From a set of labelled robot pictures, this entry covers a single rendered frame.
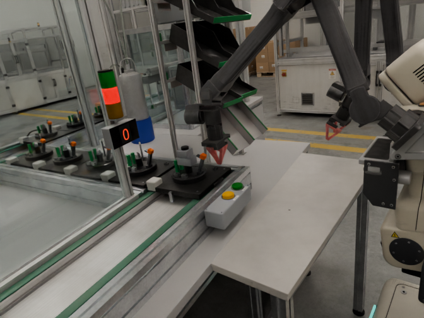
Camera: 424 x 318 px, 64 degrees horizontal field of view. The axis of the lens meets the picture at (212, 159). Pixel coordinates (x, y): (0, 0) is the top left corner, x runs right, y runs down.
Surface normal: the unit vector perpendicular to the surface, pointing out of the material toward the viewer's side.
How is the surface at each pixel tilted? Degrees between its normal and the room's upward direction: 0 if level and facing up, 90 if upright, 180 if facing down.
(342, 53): 77
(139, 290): 90
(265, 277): 0
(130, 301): 90
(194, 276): 0
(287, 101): 90
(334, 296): 0
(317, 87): 90
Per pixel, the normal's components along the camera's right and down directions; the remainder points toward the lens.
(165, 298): -0.12, -0.92
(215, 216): -0.50, 0.37
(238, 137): 0.44, -0.55
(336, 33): -0.41, 0.12
